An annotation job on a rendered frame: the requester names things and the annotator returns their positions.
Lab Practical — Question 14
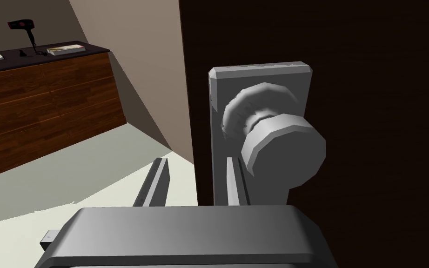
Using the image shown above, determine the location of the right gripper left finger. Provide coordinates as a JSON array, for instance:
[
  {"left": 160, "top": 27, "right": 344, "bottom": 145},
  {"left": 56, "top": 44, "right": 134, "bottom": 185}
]
[{"left": 132, "top": 157, "right": 170, "bottom": 208}]

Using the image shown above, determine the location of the dark brown door leaf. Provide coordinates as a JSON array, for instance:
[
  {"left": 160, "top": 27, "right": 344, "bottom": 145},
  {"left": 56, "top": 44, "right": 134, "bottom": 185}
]
[{"left": 178, "top": 0, "right": 429, "bottom": 268}]

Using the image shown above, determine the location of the grey door knob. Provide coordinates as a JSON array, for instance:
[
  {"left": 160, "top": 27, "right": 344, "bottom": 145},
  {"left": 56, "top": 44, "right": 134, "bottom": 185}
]
[{"left": 208, "top": 61, "right": 327, "bottom": 207}]

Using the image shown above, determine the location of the brown wooden dresser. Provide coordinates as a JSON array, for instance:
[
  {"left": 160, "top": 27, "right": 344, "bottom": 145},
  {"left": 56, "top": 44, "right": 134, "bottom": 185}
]
[{"left": 0, "top": 19, "right": 127, "bottom": 184}]

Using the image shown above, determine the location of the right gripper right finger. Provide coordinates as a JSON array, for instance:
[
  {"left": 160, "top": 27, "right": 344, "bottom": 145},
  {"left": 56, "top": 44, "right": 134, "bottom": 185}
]
[{"left": 226, "top": 156, "right": 252, "bottom": 207}]

